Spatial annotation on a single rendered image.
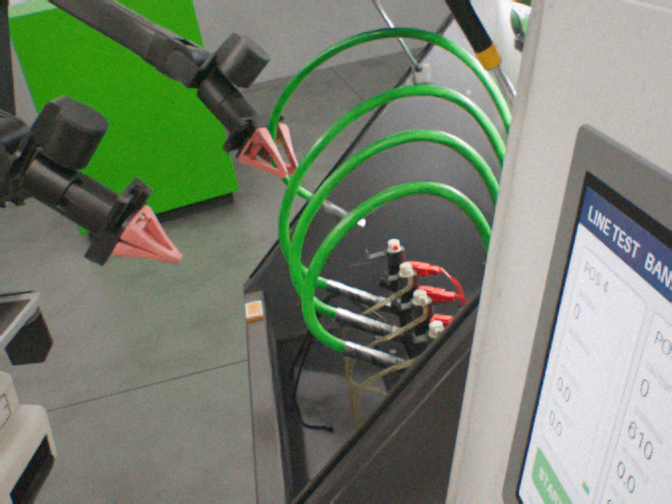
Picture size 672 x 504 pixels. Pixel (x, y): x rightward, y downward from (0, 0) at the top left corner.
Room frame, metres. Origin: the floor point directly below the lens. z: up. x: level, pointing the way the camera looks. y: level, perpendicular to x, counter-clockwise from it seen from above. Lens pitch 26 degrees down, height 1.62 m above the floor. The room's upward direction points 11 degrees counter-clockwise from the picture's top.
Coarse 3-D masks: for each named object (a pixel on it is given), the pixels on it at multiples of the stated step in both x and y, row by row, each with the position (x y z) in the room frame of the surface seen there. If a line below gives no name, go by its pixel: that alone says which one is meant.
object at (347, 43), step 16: (368, 32) 1.05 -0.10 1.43; (384, 32) 1.04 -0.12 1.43; (400, 32) 1.04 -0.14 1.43; (416, 32) 1.03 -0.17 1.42; (336, 48) 1.07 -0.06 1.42; (448, 48) 1.01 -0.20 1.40; (320, 64) 1.08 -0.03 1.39; (480, 80) 1.00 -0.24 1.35; (288, 96) 1.10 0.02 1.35; (496, 96) 0.99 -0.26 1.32; (272, 112) 1.11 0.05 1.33; (272, 128) 1.11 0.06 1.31; (272, 160) 1.11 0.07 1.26; (288, 176) 1.11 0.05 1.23; (304, 192) 1.10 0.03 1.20
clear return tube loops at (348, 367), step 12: (408, 276) 0.88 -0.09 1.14; (408, 288) 0.86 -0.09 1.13; (384, 300) 0.86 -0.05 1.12; (408, 324) 0.78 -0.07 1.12; (384, 336) 0.78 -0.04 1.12; (408, 360) 0.71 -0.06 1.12; (348, 372) 0.77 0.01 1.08; (384, 372) 0.71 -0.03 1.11; (360, 384) 0.83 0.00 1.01; (360, 396) 0.70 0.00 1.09; (360, 420) 0.76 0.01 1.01
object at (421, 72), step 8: (376, 0) 1.30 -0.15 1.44; (384, 16) 1.30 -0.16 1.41; (400, 40) 1.30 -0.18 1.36; (408, 56) 1.30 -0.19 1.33; (416, 64) 1.29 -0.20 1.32; (424, 64) 1.30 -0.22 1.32; (416, 72) 1.29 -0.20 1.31; (424, 72) 1.29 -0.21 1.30; (416, 80) 1.29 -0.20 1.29; (424, 80) 1.29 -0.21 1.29
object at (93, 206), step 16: (80, 176) 0.86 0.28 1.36; (80, 192) 0.84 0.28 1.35; (96, 192) 0.85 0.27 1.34; (112, 192) 0.86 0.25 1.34; (128, 192) 0.84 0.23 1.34; (64, 208) 0.84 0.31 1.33; (80, 208) 0.84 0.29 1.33; (96, 208) 0.84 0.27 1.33; (112, 208) 0.82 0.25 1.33; (80, 224) 0.84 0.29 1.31; (96, 224) 0.83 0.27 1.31; (112, 224) 0.83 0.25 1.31; (96, 240) 0.83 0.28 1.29
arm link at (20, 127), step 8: (0, 112) 0.91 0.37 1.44; (0, 120) 0.89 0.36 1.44; (8, 120) 0.90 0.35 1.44; (16, 120) 0.91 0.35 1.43; (0, 128) 0.87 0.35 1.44; (8, 128) 0.88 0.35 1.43; (16, 128) 0.89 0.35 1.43; (24, 128) 0.90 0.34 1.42; (0, 136) 0.86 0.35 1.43; (8, 136) 0.87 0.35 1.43; (16, 136) 0.88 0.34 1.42; (0, 144) 0.85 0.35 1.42; (8, 144) 0.86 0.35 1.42; (16, 144) 0.87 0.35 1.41; (8, 152) 0.85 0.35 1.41
